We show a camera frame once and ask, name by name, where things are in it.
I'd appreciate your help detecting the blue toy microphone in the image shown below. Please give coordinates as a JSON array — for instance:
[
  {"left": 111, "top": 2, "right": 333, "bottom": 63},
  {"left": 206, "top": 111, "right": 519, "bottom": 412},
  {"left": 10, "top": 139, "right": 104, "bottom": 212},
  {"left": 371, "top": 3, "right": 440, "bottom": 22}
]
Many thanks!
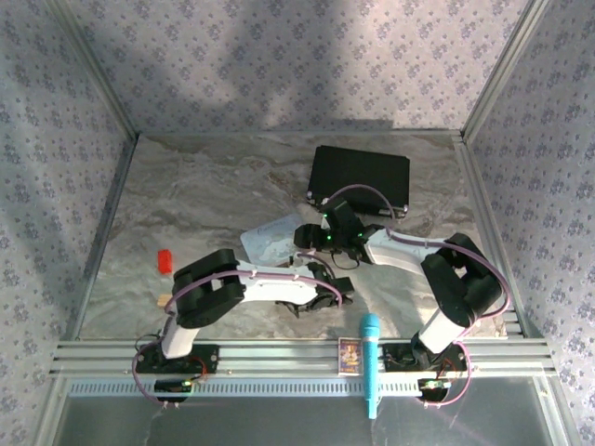
[{"left": 360, "top": 312, "right": 382, "bottom": 421}]

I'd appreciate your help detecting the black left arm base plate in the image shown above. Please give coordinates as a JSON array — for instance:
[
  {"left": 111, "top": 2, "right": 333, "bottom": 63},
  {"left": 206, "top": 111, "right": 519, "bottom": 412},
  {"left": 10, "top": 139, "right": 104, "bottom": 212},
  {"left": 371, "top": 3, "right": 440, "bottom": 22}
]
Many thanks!
[{"left": 129, "top": 343, "right": 222, "bottom": 375}]

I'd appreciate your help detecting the aluminium mounting rail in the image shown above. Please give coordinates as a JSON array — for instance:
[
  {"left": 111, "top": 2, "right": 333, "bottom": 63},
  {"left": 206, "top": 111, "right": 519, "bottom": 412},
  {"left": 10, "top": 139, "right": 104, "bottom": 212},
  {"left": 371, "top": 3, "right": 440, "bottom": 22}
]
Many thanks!
[{"left": 48, "top": 309, "right": 559, "bottom": 378}]

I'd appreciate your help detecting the slotted metal cable duct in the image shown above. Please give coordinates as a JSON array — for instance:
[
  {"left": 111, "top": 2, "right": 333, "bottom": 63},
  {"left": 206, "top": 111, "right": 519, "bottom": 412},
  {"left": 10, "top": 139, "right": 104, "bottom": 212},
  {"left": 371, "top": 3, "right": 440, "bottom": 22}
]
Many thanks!
[{"left": 64, "top": 377, "right": 543, "bottom": 401}]

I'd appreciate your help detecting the right controller board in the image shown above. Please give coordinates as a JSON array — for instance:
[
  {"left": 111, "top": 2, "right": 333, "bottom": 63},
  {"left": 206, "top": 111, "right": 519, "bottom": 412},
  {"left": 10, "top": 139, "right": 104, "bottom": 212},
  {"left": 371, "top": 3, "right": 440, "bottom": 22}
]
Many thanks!
[{"left": 416, "top": 376, "right": 453, "bottom": 402}]

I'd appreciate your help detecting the sheet metal shelf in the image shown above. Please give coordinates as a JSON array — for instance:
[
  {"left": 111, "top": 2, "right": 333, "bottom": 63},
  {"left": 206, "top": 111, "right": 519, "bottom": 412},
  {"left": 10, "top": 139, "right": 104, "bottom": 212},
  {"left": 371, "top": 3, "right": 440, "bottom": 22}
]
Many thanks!
[{"left": 36, "top": 394, "right": 577, "bottom": 446}]

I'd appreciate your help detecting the controller board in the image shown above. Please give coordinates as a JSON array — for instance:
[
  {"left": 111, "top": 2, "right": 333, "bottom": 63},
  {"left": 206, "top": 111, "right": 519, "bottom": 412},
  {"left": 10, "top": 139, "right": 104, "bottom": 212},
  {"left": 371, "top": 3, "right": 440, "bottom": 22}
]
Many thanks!
[
  {"left": 153, "top": 378, "right": 194, "bottom": 403},
  {"left": 416, "top": 376, "right": 453, "bottom": 402}
]

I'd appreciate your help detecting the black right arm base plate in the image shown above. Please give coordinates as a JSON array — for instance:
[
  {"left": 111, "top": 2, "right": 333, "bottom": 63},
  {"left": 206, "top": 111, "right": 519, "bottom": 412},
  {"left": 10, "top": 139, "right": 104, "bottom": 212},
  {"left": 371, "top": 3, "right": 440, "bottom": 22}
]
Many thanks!
[{"left": 382, "top": 342, "right": 469, "bottom": 374}]

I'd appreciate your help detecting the small picture card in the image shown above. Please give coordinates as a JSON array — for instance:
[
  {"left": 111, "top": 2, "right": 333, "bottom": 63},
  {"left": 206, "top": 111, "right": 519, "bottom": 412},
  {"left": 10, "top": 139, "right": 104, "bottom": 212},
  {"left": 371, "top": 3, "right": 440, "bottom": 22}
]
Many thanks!
[{"left": 337, "top": 337, "right": 364, "bottom": 376}]

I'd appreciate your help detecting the aluminium side rail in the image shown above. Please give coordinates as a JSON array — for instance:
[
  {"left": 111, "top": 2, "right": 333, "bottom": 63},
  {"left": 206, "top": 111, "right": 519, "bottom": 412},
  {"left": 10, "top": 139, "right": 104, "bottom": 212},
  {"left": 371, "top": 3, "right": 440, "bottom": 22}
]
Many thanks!
[
  {"left": 69, "top": 134, "right": 140, "bottom": 343},
  {"left": 453, "top": 134, "right": 531, "bottom": 335}
]

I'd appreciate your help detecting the left controller board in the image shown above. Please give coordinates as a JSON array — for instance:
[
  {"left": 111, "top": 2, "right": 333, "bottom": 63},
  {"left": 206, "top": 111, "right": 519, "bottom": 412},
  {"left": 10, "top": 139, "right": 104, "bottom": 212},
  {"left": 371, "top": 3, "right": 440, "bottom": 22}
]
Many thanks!
[{"left": 153, "top": 378, "right": 194, "bottom": 403}]

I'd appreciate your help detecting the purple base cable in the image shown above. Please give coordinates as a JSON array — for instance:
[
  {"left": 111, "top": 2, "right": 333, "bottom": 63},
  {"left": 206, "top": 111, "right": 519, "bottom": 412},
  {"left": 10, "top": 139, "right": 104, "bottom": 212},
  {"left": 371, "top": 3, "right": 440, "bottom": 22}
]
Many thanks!
[
  {"left": 420, "top": 341, "right": 473, "bottom": 411},
  {"left": 131, "top": 346, "right": 183, "bottom": 411}
]

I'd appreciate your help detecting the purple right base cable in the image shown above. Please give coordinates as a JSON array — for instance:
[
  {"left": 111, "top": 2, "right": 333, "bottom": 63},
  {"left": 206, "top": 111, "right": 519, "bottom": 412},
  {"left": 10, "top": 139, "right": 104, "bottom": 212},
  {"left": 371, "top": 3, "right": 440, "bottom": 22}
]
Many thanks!
[{"left": 420, "top": 341, "right": 473, "bottom": 411}]

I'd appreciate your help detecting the aluminium frame post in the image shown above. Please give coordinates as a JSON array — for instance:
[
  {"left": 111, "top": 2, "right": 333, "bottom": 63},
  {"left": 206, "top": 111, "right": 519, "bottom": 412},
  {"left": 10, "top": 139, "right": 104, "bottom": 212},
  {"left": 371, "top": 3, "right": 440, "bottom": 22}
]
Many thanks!
[
  {"left": 46, "top": 0, "right": 140, "bottom": 137},
  {"left": 461, "top": 0, "right": 557, "bottom": 140}
]

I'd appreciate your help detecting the black hard case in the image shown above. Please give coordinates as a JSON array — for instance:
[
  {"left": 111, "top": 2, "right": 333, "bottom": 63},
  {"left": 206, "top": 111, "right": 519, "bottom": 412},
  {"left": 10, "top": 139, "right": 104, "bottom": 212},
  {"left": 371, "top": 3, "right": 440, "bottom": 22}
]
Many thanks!
[{"left": 306, "top": 145, "right": 412, "bottom": 220}]

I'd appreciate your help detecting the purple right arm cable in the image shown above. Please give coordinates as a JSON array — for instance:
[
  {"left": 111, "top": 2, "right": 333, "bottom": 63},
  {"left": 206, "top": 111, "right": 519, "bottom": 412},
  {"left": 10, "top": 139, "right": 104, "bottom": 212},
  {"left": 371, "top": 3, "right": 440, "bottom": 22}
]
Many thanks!
[{"left": 322, "top": 184, "right": 513, "bottom": 327}]

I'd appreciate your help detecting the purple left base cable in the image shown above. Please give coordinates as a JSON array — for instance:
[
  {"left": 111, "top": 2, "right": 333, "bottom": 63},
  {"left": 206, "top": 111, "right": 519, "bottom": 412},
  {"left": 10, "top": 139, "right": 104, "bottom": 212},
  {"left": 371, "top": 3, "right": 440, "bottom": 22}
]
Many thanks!
[{"left": 131, "top": 346, "right": 183, "bottom": 411}]

